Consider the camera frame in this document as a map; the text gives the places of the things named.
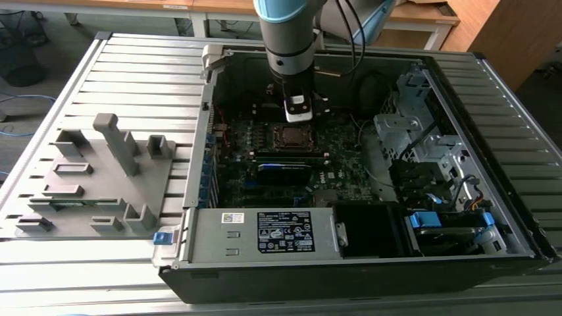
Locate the grey case handle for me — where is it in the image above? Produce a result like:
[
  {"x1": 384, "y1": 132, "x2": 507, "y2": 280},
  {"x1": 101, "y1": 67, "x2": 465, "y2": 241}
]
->
[{"x1": 200, "y1": 44, "x2": 226, "y2": 80}]

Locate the blue floor cable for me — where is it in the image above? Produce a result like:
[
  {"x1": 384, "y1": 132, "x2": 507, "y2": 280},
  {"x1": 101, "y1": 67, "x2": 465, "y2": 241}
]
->
[{"x1": 0, "y1": 93, "x2": 57, "y2": 138}]

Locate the black graphics card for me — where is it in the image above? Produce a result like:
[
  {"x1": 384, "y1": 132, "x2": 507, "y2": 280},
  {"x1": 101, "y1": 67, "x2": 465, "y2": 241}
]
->
[{"x1": 256, "y1": 162, "x2": 314, "y2": 187}]

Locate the grey parts rack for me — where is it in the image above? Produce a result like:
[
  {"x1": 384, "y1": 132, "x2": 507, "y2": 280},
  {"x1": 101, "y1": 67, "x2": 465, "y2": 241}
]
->
[{"x1": 12, "y1": 113, "x2": 179, "y2": 238}]

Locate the black PC case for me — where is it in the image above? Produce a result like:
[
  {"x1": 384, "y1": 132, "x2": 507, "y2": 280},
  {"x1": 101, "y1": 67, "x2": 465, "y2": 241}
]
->
[{"x1": 151, "y1": 44, "x2": 561, "y2": 305}]

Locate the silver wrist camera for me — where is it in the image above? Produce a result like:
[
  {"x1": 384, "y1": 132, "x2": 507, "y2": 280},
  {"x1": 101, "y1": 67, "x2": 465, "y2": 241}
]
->
[{"x1": 283, "y1": 87, "x2": 316, "y2": 124}]

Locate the thick black cable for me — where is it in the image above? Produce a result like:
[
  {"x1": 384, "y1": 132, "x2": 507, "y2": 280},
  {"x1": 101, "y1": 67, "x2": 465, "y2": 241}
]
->
[{"x1": 397, "y1": 118, "x2": 441, "y2": 162}]

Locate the metal socket cover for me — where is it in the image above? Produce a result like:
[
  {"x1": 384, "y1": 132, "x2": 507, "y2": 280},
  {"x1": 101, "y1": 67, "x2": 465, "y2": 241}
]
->
[{"x1": 274, "y1": 124, "x2": 316, "y2": 151}]

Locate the green RAM stick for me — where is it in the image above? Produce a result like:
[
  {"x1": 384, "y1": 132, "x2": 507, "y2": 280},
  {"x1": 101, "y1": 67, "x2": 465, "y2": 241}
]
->
[{"x1": 48, "y1": 199, "x2": 100, "y2": 210}]

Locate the black round bin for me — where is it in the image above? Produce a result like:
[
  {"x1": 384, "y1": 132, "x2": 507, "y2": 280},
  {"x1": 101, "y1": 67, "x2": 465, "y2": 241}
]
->
[{"x1": 0, "y1": 42, "x2": 48, "y2": 88}]

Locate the black disk wire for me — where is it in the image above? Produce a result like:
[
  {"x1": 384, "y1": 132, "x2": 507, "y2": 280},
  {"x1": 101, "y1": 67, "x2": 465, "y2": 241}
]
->
[{"x1": 451, "y1": 174, "x2": 479, "y2": 207}]

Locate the hard disk in blue carrier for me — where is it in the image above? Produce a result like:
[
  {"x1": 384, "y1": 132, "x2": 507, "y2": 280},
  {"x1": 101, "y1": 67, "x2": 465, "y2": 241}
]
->
[{"x1": 406, "y1": 210, "x2": 499, "y2": 256}]

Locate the green motherboard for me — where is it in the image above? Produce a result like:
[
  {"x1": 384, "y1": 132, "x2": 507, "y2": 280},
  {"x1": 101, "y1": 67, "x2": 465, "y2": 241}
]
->
[{"x1": 210, "y1": 105, "x2": 397, "y2": 210}]

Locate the multicolour disk wire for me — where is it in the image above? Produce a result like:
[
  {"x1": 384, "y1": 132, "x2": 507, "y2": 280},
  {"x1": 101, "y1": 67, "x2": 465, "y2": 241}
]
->
[{"x1": 465, "y1": 196, "x2": 486, "y2": 213}]

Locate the CPU socket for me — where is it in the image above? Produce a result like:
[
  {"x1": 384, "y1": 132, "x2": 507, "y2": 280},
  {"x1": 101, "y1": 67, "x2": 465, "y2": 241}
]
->
[{"x1": 270, "y1": 122, "x2": 319, "y2": 153}]

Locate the wooden desk white frame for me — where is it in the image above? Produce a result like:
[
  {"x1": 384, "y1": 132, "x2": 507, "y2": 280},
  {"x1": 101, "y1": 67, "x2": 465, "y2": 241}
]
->
[
  {"x1": 192, "y1": 0, "x2": 461, "y2": 50},
  {"x1": 0, "y1": 0, "x2": 196, "y2": 39}
]

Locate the wooden cabinet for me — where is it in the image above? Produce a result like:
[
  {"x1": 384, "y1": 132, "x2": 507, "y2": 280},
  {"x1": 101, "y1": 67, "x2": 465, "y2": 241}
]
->
[{"x1": 441, "y1": 0, "x2": 562, "y2": 93}]

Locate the silver drive cage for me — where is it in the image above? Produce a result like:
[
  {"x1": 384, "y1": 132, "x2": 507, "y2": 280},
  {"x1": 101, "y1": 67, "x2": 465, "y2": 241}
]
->
[{"x1": 372, "y1": 62, "x2": 489, "y2": 211}]

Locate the silver power supply unit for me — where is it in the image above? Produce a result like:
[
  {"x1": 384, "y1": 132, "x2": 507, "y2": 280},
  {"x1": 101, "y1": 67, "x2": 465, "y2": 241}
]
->
[{"x1": 186, "y1": 207, "x2": 342, "y2": 263}]

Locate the silver CPU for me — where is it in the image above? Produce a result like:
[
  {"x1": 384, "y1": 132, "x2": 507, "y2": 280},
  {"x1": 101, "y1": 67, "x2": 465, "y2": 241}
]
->
[{"x1": 282, "y1": 127, "x2": 310, "y2": 145}]

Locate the black plastic bay bracket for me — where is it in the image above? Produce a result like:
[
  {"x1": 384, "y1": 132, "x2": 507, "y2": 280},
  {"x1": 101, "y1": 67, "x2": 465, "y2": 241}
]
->
[{"x1": 388, "y1": 159, "x2": 445, "y2": 200}]

